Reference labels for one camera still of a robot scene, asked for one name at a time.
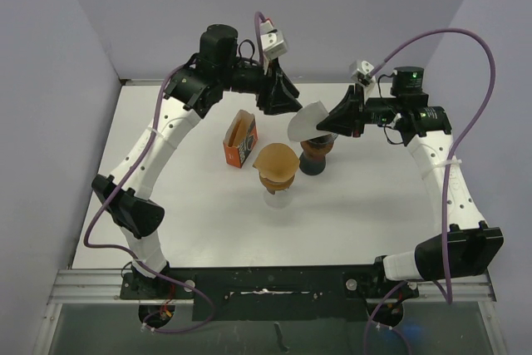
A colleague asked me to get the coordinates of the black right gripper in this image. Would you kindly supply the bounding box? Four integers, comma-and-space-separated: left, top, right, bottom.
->
316, 82, 401, 139

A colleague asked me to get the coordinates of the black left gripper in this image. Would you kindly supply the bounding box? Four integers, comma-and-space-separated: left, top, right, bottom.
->
218, 53, 302, 113

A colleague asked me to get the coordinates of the white paper coffee filter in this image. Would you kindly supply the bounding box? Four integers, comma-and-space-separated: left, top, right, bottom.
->
288, 101, 329, 142

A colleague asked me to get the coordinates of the orange coffee filter box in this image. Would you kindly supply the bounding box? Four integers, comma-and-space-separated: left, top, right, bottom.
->
223, 110, 258, 168

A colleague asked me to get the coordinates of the grey swirled glass dripper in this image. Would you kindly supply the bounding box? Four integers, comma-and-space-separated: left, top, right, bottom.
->
308, 133, 337, 146

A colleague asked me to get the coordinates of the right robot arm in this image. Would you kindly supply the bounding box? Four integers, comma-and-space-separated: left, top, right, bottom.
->
317, 67, 504, 296

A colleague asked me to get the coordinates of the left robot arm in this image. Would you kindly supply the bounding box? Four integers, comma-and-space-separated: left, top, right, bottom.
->
91, 13, 302, 298

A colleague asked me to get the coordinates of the clear glass carafe wooden collar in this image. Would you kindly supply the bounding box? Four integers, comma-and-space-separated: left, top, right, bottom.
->
263, 190, 293, 209

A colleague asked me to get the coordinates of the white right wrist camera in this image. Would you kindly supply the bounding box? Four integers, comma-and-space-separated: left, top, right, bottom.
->
349, 60, 376, 87

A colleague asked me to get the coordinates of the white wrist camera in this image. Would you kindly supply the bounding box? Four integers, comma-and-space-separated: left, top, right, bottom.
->
259, 18, 288, 61
349, 60, 376, 87

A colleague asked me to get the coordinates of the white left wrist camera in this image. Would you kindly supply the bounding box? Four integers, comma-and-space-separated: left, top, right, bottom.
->
259, 18, 288, 61

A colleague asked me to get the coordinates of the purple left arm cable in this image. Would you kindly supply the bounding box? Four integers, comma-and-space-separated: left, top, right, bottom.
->
84, 11, 275, 335

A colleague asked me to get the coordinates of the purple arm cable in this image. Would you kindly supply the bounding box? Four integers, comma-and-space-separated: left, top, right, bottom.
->
363, 28, 498, 355
84, 11, 275, 335

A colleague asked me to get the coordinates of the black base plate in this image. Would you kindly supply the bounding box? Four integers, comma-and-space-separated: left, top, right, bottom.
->
120, 264, 419, 322

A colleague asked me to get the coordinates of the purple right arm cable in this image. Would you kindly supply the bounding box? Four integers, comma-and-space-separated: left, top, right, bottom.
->
363, 28, 498, 355

